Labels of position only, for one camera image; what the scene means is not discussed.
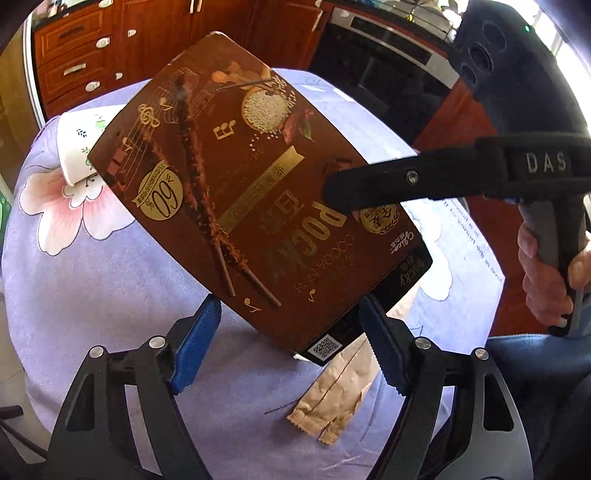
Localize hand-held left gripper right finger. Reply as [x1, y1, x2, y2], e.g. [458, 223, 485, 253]
[358, 295, 533, 480]

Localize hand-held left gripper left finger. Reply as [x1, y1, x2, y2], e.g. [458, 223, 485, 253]
[44, 293, 223, 480]

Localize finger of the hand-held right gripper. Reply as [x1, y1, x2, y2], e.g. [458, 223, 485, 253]
[322, 140, 479, 217]

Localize brown snack box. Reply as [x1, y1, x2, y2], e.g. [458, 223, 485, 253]
[87, 31, 434, 367]

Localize person's right hand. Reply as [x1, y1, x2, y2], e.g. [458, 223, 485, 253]
[517, 222, 591, 328]

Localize beige snack wrapper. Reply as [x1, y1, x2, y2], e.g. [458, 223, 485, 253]
[286, 344, 377, 446]

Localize purple floral tablecloth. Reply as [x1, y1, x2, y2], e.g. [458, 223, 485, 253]
[2, 67, 509, 435]

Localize built-in black oven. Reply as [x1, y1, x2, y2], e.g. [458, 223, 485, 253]
[307, 4, 462, 141]

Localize person's blue trousers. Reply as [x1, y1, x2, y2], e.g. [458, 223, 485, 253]
[487, 335, 591, 480]

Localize white green-print paper cup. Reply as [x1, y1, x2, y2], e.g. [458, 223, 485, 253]
[58, 104, 126, 188]

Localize wooden kitchen cabinets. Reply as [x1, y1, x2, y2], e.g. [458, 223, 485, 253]
[32, 0, 550, 337]

